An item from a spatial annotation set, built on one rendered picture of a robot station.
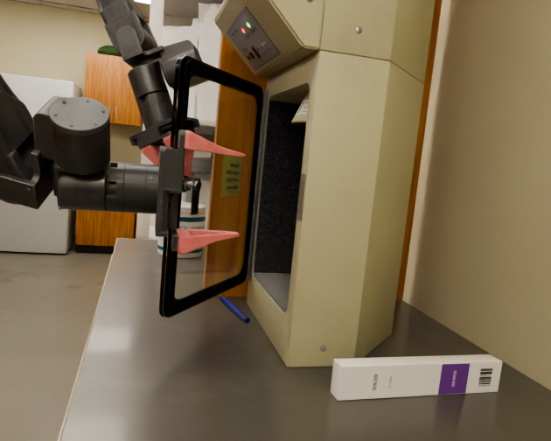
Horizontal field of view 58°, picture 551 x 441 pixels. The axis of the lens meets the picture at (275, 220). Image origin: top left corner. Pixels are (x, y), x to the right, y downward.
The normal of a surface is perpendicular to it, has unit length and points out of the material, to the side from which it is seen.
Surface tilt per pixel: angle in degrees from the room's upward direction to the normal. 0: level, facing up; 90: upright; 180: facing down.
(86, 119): 38
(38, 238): 90
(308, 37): 90
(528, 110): 90
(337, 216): 90
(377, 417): 0
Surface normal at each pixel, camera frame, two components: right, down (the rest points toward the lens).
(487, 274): -0.96, -0.06
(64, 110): 0.22, -0.69
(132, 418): 0.10, -0.99
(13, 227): 0.25, 0.14
